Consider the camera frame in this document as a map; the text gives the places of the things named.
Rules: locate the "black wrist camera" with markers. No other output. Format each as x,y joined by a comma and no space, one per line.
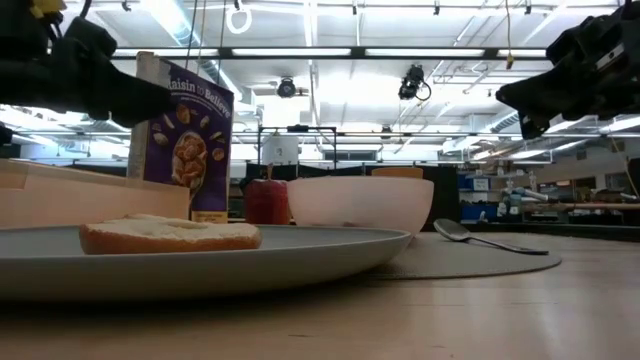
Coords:
90,40
580,37

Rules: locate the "black ceiling dome camera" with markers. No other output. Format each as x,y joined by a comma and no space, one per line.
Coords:
286,88

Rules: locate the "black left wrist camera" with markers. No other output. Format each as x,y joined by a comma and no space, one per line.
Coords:
90,40

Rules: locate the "black ceiling-mounted camera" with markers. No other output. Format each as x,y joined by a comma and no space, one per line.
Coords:
411,82

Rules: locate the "bagel half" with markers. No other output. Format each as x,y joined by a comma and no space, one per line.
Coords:
170,237

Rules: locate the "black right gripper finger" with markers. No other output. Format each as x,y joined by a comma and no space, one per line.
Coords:
535,97
532,126

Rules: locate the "pale pink bowl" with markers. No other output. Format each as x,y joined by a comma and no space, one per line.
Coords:
360,205

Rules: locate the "purple raisin cereal box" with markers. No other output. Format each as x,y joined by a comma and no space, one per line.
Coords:
210,190

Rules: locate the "metal spoon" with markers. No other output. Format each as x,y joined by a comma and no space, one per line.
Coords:
452,231

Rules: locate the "blue storage bin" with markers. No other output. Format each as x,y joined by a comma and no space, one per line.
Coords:
472,212

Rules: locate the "grey plate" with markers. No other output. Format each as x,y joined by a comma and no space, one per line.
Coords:
200,272

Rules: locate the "round grey placemat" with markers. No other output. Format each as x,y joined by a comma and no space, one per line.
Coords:
475,262

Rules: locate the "red apple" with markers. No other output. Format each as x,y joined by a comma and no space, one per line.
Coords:
267,202

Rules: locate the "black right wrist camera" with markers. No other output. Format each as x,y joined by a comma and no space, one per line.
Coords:
580,37

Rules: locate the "small orange cup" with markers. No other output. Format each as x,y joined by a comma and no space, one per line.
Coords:
397,173

